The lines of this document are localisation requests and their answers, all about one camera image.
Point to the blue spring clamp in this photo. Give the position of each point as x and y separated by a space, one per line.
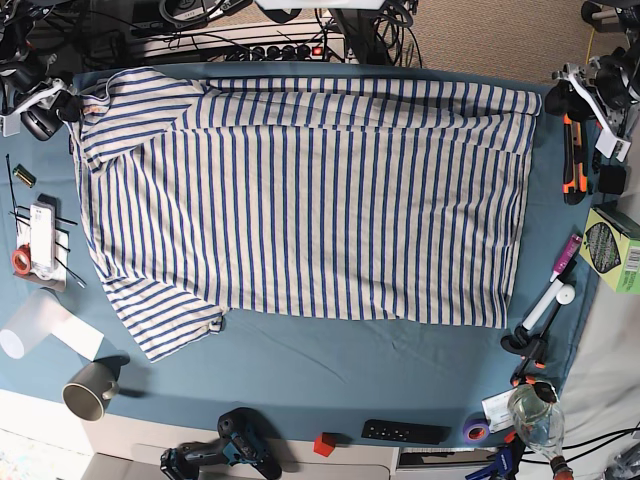
505 463

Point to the purple glue tube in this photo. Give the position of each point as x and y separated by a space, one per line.
570 249

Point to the translucent white plastic cup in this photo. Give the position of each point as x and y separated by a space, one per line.
42 315

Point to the grey ceramic mug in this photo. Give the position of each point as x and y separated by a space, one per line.
89 392

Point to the black cable tie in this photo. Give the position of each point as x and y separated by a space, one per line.
11 188

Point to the white power strip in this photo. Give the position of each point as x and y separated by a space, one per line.
266 45

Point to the red cube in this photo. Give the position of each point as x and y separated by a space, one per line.
324 444

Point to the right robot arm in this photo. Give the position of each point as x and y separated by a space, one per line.
18 18

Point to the white marker pen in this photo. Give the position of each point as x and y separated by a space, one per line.
559 291

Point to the purple tape roll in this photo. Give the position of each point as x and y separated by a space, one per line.
475 430

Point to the blue white striped T-shirt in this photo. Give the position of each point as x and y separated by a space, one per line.
334 198

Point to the green AA battery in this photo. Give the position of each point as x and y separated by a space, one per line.
24 176

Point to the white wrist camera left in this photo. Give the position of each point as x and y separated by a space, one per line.
612 146

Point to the orange black utility knife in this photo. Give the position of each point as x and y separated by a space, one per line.
575 169

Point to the white plastic box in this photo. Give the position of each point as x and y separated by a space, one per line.
42 239

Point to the white paper card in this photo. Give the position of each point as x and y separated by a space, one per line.
496 411

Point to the black computer mouse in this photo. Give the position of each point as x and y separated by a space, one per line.
41 123

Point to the black small block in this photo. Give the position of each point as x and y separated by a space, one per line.
612 179

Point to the black remote control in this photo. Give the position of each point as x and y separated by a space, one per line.
390 431

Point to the black teal power drill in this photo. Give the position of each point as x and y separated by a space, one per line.
239 443

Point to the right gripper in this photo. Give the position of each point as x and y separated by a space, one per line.
35 85

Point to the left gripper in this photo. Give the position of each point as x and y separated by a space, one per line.
605 89

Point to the clear plastic bottle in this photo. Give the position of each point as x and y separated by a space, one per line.
538 421

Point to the green cardboard box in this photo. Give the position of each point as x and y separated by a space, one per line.
610 246

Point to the black orange bar clamp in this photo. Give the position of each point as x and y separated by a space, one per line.
531 348

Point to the red tape roll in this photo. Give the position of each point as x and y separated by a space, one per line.
21 260

